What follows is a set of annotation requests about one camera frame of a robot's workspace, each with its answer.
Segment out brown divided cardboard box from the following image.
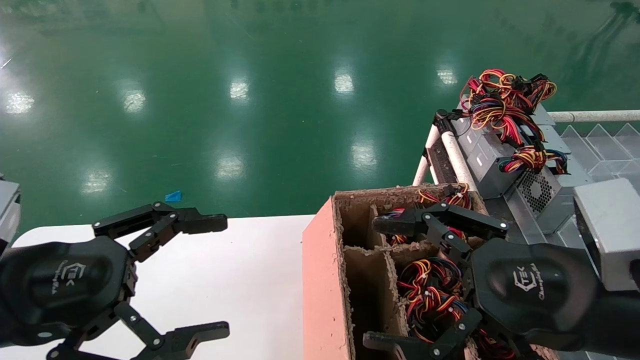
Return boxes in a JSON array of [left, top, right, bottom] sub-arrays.
[[301, 182, 561, 360]]

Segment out clear plastic divided tray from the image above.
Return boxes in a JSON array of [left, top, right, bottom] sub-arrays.
[[552, 122, 640, 196]]

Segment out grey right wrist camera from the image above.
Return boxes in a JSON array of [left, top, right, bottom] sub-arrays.
[[572, 177, 640, 292]]

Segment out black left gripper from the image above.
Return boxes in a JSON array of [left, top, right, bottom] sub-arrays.
[[0, 236, 138, 348]]

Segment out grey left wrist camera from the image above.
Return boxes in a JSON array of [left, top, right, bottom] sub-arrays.
[[0, 177, 22, 251]]

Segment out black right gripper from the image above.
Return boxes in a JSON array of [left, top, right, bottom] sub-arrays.
[[362, 201, 640, 360]]

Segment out white pipe rack frame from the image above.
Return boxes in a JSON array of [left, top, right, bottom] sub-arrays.
[[412, 109, 640, 201]]

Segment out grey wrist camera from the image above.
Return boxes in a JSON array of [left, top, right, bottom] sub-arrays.
[[572, 177, 640, 292], [0, 177, 22, 251]]

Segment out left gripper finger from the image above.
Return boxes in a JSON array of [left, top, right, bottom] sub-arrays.
[[92, 201, 228, 263], [47, 301, 231, 360]]

